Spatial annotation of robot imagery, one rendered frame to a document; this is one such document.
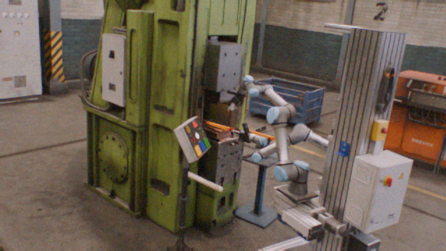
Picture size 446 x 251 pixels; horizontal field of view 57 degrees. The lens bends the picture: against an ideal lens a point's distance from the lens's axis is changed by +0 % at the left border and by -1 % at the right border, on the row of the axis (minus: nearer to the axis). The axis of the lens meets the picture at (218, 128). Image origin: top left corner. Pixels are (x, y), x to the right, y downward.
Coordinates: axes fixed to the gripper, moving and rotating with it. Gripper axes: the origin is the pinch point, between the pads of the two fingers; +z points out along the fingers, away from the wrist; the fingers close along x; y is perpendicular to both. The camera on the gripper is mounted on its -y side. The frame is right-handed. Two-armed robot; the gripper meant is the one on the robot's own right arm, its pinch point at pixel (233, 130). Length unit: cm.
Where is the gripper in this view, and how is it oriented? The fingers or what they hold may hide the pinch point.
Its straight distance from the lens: 372.1
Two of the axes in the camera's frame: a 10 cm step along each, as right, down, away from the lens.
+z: -7.5, -2.4, 6.2
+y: -0.6, 9.5, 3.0
